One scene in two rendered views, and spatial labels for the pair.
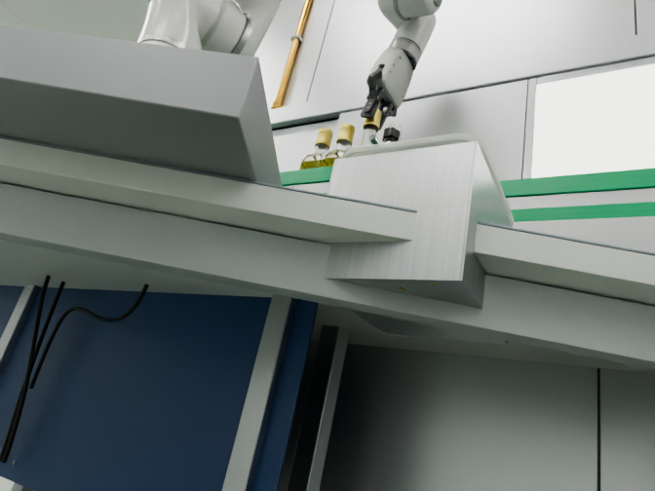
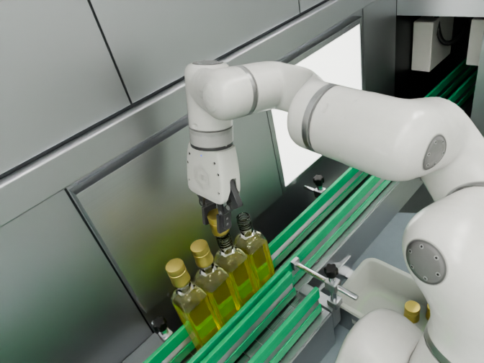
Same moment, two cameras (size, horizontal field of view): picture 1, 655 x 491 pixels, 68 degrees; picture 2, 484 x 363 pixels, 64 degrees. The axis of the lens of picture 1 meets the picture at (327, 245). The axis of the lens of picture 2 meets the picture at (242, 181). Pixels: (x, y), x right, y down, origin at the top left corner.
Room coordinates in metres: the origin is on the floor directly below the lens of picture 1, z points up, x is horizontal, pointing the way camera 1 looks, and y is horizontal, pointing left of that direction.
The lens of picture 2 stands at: (0.62, 0.48, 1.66)
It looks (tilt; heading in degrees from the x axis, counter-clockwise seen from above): 36 degrees down; 290
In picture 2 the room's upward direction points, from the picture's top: 15 degrees counter-clockwise
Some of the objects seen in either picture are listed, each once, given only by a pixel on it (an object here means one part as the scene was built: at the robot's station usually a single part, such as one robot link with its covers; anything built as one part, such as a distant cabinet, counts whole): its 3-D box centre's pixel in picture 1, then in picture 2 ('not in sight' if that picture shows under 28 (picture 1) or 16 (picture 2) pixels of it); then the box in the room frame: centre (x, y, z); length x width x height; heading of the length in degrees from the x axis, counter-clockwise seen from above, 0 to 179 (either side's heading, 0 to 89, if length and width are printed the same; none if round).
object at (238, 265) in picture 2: not in sight; (238, 283); (0.88, -0.04, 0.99); 0.06 x 0.06 x 0.21; 57
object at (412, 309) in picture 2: not in sight; (411, 311); (0.51, -0.11, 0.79); 0.04 x 0.04 x 0.04
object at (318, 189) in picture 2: not in sight; (314, 193); (0.74, -0.39, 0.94); 0.07 x 0.04 x 0.13; 146
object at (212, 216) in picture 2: (372, 120); (218, 222); (0.88, -0.04, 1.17); 0.04 x 0.04 x 0.04
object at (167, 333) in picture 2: not in sight; (163, 333); (1.04, 0.07, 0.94); 0.07 x 0.04 x 0.13; 146
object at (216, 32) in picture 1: (187, 28); not in sight; (0.59, 0.28, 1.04); 0.13 x 0.10 x 0.16; 130
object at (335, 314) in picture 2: not in sight; (320, 304); (0.72, -0.09, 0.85); 0.09 x 0.04 x 0.07; 146
